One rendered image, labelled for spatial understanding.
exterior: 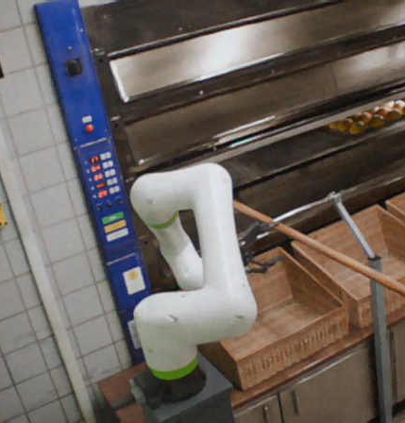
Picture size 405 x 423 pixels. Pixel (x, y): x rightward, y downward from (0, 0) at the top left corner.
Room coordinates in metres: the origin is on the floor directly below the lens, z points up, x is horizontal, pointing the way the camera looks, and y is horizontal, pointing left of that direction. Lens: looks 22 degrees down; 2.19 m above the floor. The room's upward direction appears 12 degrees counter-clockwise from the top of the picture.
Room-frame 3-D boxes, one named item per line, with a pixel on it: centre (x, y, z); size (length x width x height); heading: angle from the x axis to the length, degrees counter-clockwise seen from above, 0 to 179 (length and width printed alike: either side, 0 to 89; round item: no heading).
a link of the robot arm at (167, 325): (1.31, 0.14, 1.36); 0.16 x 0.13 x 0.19; 87
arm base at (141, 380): (1.28, 0.21, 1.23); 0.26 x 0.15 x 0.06; 114
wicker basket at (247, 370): (2.31, -0.15, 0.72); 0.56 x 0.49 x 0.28; 114
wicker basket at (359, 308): (2.55, -0.71, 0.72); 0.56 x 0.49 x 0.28; 114
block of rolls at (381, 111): (3.42, -0.95, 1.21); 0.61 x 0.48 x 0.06; 23
